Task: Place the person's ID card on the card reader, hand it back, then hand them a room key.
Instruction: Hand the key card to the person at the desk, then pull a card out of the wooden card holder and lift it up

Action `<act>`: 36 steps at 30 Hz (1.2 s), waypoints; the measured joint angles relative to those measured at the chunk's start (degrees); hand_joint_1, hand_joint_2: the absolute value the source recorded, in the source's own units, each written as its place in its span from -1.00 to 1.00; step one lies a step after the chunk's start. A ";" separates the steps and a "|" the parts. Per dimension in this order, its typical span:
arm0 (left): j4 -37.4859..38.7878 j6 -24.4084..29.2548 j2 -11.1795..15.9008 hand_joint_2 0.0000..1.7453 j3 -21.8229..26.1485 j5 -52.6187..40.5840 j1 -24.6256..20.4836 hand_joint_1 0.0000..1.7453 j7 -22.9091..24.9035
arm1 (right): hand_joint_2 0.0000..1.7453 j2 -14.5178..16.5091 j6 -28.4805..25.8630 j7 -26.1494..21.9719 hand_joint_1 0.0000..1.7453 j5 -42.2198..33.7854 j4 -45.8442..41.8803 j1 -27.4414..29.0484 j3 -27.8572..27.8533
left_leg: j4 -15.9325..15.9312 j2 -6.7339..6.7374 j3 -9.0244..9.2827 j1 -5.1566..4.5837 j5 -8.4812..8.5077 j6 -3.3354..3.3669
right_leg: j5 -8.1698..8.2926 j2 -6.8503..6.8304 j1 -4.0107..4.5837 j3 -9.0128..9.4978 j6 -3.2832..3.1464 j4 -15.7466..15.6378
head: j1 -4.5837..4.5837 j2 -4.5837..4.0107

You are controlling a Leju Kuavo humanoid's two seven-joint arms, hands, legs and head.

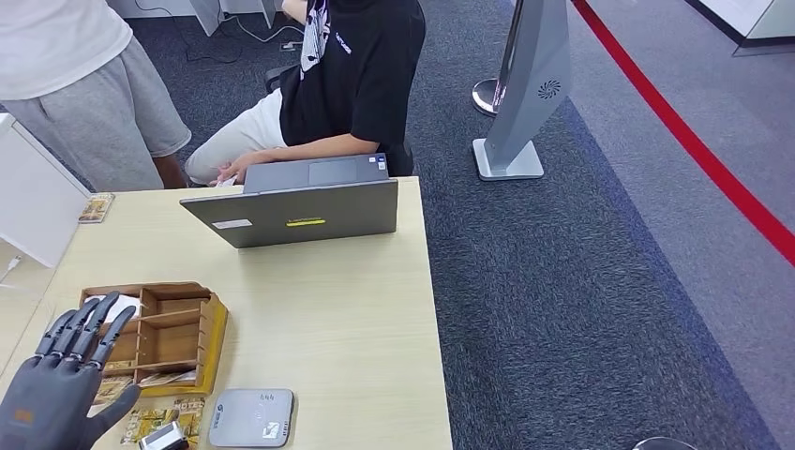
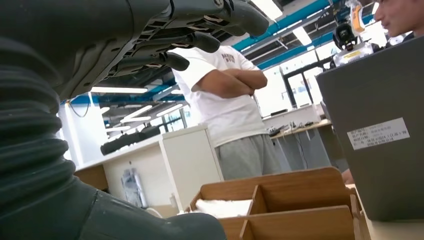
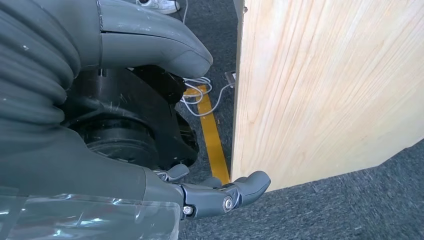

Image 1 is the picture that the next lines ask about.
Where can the white power strip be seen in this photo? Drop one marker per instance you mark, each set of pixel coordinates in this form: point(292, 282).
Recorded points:
point(288, 45)

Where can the white reception counter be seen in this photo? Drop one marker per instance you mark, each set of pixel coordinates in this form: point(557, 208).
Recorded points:
point(758, 18)

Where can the standing person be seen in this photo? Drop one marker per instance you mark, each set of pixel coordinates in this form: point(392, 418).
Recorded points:
point(81, 93)

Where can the white desk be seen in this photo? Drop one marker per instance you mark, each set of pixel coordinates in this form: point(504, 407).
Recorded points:
point(208, 12)

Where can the silver kiosk stand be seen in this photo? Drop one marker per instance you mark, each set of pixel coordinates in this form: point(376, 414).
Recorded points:
point(528, 93)

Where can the grey card reader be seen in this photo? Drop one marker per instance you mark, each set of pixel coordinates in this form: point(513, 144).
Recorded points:
point(250, 417)

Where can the chrome stanchion post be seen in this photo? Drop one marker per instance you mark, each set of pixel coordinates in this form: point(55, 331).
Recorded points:
point(487, 98)

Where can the grey laptop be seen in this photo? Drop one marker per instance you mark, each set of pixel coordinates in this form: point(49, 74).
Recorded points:
point(298, 214)

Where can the seated person's left hand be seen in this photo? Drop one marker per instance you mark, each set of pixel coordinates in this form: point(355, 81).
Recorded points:
point(239, 166)

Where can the seated person's right forearm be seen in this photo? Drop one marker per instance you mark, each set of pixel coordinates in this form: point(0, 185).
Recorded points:
point(294, 9)

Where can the white cabinet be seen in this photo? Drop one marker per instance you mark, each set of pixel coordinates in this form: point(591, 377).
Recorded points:
point(37, 192)

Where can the seated person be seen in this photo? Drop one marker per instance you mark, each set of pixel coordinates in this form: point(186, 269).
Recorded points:
point(360, 81)

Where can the red floor tape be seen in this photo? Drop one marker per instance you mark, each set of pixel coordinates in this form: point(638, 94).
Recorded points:
point(683, 133)

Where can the wooden card organizer box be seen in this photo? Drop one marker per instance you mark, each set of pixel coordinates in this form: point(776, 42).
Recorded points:
point(180, 338)

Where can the yellow hotel key card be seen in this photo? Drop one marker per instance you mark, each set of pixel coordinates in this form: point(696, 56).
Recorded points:
point(192, 416)
point(152, 419)
point(115, 390)
point(96, 208)

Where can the white paper stack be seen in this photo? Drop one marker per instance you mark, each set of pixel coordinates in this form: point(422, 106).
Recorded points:
point(127, 303)

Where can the chrome stanchion base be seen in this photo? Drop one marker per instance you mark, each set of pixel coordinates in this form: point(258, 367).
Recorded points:
point(661, 445)

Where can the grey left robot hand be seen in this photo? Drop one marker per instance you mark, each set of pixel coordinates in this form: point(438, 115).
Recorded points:
point(49, 404)

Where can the seated person's left forearm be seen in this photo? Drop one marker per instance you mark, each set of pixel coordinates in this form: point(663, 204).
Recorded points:
point(310, 148)

